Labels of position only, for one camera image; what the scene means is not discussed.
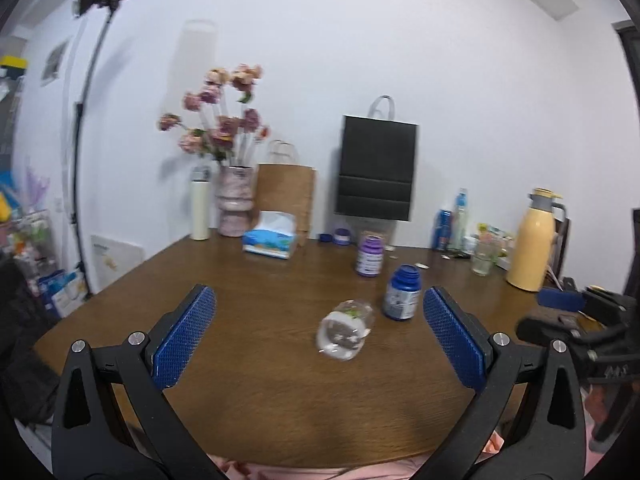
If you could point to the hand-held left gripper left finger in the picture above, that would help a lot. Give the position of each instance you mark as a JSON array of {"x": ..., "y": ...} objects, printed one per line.
[{"x": 184, "y": 336}]

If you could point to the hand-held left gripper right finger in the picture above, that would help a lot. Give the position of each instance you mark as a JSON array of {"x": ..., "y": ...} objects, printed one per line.
[{"x": 454, "y": 341}]

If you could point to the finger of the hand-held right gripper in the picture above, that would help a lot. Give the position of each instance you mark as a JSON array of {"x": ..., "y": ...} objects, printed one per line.
[
  {"x": 560, "y": 299},
  {"x": 555, "y": 329}
]

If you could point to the clear plastic bottle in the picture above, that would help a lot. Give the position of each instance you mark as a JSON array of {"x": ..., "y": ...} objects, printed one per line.
[{"x": 345, "y": 331}]

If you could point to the dark wooden chair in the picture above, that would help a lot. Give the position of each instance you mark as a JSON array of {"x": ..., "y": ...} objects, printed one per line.
[{"x": 562, "y": 240}]

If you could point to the yellow thermos jug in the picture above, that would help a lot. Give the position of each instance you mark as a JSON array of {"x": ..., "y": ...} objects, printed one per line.
[{"x": 534, "y": 242}]

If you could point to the blue lidded bottle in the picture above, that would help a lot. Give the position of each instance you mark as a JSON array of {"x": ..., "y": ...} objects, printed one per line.
[{"x": 401, "y": 295}]

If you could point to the small clear drinking glass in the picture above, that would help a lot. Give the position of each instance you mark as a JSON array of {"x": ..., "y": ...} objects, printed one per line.
[{"x": 482, "y": 259}]

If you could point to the white board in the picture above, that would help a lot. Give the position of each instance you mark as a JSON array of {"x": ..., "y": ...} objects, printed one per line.
[{"x": 116, "y": 256}]

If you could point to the blue drink can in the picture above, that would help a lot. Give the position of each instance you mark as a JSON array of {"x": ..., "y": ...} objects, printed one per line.
[{"x": 442, "y": 231}]

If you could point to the purple lidded bottle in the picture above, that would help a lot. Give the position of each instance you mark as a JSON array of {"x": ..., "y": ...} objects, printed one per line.
[{"x": 370, "y": 256}]

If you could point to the clear drink bottle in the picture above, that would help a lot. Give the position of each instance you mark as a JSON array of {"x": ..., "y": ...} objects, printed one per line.
[{"x": 460, "y": 220}]

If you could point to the blue tissue box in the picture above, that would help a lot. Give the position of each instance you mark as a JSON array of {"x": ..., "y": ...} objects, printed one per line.
[{"x": 269, "y": 239}]

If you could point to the white thermos bottle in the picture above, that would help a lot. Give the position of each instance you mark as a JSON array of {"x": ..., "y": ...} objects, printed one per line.
[{"x": 200, "y": 207}]

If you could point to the clear plastic container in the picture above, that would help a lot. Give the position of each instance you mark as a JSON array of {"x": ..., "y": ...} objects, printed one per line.
[{"x": 378, "y": 234}]

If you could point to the pink marbled vase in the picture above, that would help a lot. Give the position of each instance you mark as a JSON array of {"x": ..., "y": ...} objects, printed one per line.
[{"x": 236, "y": 200}]

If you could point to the small purple jar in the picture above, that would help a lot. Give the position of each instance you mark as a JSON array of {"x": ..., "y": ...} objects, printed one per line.
[{"x": 342, "y": 236}]

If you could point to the blue bottle cap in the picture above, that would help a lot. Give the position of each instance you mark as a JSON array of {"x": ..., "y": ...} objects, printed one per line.
[{"x": 325, "y": 238}]

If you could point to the brown paper bag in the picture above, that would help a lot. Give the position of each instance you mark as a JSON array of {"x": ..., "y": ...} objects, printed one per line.
[{"x": 287, "y": 197}]

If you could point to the cluttered storage shelf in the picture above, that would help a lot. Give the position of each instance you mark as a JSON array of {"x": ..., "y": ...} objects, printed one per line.
[{"x": 30, "y": 240}]

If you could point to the black paper bag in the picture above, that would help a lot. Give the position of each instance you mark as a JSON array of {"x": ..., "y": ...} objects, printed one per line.
[{"x": 377, "y": 167}]

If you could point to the pink flower bouquet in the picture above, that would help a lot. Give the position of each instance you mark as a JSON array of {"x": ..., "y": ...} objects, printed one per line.
[{"x": 220, "y": 120}]

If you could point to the black light stand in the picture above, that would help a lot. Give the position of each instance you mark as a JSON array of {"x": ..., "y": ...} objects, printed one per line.
[{"x": 92, "y": 110}]

